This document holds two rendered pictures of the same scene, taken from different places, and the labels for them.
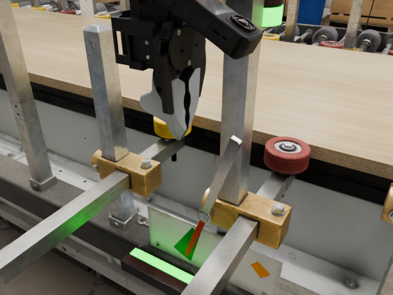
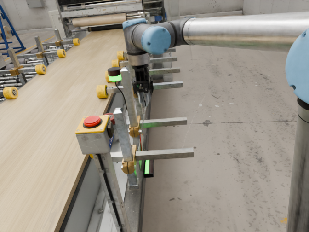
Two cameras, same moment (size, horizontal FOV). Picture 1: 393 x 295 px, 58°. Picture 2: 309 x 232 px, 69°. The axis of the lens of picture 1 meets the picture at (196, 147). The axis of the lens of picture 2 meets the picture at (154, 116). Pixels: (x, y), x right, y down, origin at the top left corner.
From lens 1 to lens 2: 1.20 m
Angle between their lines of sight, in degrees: 94
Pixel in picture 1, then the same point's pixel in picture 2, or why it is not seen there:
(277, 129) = not seen: hidden behind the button
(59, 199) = (134, 221)
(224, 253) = (154, 120)
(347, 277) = (116, 142)
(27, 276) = not seen: outside the picture
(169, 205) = (100, 199)
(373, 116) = (73, 110)
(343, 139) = (95, 111)
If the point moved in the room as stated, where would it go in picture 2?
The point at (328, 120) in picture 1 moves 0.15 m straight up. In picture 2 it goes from (81, 116) to (72, 91)
